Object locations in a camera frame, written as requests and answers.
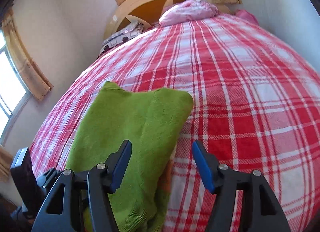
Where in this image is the green knit sweater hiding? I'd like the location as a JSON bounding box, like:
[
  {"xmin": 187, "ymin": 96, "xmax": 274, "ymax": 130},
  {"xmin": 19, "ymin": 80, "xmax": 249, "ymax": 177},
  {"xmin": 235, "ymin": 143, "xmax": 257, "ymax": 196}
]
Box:
[{"xmin": 65, "ymin": 81, "xmax": 194, "ymax": 232}]

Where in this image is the grey patterned pillow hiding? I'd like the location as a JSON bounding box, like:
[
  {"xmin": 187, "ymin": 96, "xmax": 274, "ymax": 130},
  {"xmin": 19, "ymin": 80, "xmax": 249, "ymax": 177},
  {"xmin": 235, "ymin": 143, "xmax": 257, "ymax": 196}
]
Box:
[{"xmin": 104, "ymin": 20, "xmax": 139, "ymax": 44}]

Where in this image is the yellow side curtain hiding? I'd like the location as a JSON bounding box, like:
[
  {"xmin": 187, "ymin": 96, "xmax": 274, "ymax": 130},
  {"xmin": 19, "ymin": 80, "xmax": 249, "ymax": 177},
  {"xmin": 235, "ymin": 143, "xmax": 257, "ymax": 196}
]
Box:
[
  {"xmin": 1, "ymin": 8, "xmax": 54, "ymax": 101},
  {"xmin": 0, "ymin": 144, "xmax": 13, "ymax": 182}
]

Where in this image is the cream wooden headboard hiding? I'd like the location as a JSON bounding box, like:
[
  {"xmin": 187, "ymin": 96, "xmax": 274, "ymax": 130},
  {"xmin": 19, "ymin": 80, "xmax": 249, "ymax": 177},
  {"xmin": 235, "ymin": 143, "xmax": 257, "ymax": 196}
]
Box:
[{"xmin": 104, "ymin": 0, "xmax": 234, "ymax": 41}]

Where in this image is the red plaid bed sheet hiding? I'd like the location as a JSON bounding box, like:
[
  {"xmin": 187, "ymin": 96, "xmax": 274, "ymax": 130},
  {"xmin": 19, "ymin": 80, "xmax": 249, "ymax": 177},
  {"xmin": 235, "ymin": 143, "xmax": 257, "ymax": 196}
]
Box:
[{"xmin": 29, "ymin": 13, "xmax": 320, "ymax": 232}]

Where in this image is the pink floral pillow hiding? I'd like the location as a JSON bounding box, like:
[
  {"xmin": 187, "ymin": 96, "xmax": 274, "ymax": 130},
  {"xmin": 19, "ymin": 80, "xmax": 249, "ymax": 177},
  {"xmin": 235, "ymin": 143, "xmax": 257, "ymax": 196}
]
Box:
[{"xmin": 159, "ymin": 0, "xmax": 219, "ymax": 26}]

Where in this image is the white pillow with black squares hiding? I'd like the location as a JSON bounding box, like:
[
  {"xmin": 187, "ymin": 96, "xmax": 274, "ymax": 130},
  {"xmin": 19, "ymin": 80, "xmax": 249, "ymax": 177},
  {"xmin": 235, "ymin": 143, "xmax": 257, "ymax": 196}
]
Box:
[{"xmin": 99, "ymin": 25, "xmax": 145, "ymax": 56}]

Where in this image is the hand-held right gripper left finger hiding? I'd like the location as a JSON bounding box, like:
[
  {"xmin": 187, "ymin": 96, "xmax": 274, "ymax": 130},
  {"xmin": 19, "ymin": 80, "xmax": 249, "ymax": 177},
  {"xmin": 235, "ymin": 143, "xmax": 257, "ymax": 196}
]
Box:
[{"xmin": 31, "ymin": 140, "xmax": 132, "ymax": 232}]

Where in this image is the pink cloth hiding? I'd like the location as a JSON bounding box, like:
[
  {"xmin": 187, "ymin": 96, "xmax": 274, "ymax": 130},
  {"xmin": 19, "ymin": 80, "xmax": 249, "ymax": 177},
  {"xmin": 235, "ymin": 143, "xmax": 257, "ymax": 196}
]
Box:
[{"xmin": 235, "ymin": 9, "xmax": 260, "ymax": 25}]

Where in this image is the side window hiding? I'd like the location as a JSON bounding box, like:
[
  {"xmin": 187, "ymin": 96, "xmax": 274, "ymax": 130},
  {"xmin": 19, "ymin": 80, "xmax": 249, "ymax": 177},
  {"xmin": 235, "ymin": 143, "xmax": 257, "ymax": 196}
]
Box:
[{"xmin": 0, "ymin": 28, "xmax": 32, "ymax": 142}]

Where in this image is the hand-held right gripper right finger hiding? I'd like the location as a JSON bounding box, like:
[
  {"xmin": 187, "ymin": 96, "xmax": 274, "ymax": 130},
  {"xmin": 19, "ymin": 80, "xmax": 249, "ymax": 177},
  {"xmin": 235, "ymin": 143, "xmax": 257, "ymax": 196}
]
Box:
[{"xmin": 192, "ymin": 140, "xmax": 292, "ymax": 232}]

